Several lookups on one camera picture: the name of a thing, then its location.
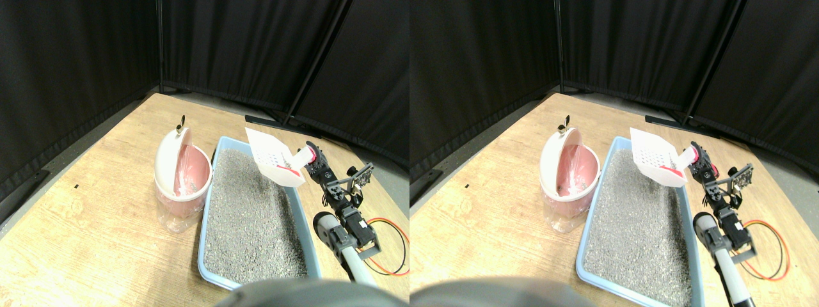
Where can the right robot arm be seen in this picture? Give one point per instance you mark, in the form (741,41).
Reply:
(326,225)
(706,225)

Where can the blue litter tray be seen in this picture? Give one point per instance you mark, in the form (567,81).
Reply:
(249,224)
(633,224)

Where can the black curtain stand pole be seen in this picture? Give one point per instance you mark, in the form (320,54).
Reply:
(318,61)
(160,45)
(715,61)
(560,45)

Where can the white bin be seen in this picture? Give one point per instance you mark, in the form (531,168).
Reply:
(167,160)
(553,160)

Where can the black bracket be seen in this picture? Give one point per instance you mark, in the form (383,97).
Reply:
(745,174)
(365,174)

